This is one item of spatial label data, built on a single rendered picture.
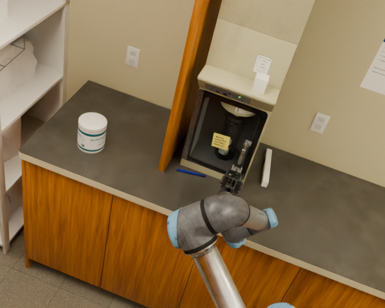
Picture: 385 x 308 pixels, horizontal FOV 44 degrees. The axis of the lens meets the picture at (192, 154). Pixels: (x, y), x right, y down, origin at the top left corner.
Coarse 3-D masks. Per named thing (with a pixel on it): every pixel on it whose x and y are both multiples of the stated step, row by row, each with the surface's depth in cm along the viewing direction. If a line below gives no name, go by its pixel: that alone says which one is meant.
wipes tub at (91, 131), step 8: (88, 112) 221; (80, 120) 216; (88, 120) 216; (96, 120) 218; (104, 120) 219; (80, 128) 215; (88, 128) 213; (96, 128) 214; (104, 128) 217; (80, 136) 218; (88, 136) 215; (96, 136) 216; (104, 136) 221; (80, 144) 221; (88, 144) 218; (96, 144) 219; (88, 152) 222; (96, 152) 223
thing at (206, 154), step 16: (208, 96) 200; (208, 112) 205; (224, 112) 203; (240, 112) 200; (256, 112) 198; (208, 128) 210; (224, 128) 208; (240, 128) 205; (256, 128) 202; (192, 144) 218; (208, 144) 215; (240, 144) 210; (256, 144) 207; (192, 160) 224; (208, 160) 221; (224, 160) 218
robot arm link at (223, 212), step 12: (204, 204) 143; (216, 204) 142; (228, 204) 142; (240, 204) 145; (216, 216) 140; (228, 216) 141; (240, 216) 144; (252, 216) 156; (264, 216) 170; (216, 228) 142; (228, 228) 144; (252, 228) 166; (264, 228) 174
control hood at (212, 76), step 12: (204, 72) 187; (216, 72) 189; (228, 72) 191; (204, 84) 190; (216, 84) 184; (228, 84) 184; (240, 84) 186; (252, 84) 188; (252, 96) 182; (264, 96) 183; (276, 96) 185; (264, 108) 192
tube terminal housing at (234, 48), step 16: (224, 32) 183; (240, 32) 181; (256, 32) 179; (224, 48) 186; (240, 48) 184; (256, 48) 182; (272, 48) 180; (288, 48) 178; (208, 64) 193; (224, 64) 191; (240, 64) 188; (272, 64) 184; (288, 64) 182; (272, 80) 188; (224, 96) 199
